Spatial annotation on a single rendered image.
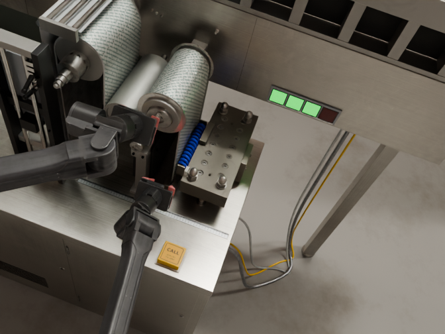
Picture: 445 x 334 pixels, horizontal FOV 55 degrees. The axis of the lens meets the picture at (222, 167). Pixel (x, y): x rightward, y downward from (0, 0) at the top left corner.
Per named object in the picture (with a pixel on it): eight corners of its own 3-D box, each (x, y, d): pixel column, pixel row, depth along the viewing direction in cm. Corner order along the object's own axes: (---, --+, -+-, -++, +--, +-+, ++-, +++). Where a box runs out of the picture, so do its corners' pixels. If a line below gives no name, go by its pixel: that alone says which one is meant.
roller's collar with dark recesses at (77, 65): (57, 77, 115) (55, 59, 110) (69, 65, 118) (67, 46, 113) (79, 85, 114) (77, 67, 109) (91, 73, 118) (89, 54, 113)
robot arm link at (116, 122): (121, 148, 85) (128, 120, 84) (89, 137, 86) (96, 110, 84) (132, 144, 92) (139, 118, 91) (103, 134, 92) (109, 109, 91)
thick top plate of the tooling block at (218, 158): (178, 190, 140) (180, 180, 135) (216, 112, 165) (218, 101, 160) (224, 207, 139) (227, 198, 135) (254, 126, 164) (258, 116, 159)
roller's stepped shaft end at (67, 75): (50, 89, 110) (48, 79, 107) (62, 75, 113) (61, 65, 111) (61, 93, 110) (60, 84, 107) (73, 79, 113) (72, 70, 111)
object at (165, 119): (146, 123, 123) (146, 105, 117) (148, 118, 124) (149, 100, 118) (169, 132, 122) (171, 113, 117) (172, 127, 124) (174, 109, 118)
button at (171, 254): (156, 262, 131) (157, 259, 129) (165, 243, 136) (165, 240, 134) (177, 270, 131) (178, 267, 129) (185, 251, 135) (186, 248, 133)
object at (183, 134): (173, 167, 139) (179, 130, 124) (197, 120, 153) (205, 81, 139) (175, 167, 139) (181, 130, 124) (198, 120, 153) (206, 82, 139)
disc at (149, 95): (137, 123, 127) (137, 86, 116) (138, 122, 128) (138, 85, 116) (183, 139, 126) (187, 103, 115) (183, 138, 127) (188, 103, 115)
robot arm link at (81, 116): (107, 177, 86) (104, 150, 79) (54, 159, 87) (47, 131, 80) (132, 136, 93) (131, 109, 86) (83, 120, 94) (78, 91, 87)
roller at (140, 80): (104, 124, 132) (102, 97, 123) (138, 76, 148) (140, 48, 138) (140, 138, 132) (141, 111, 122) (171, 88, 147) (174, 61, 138)
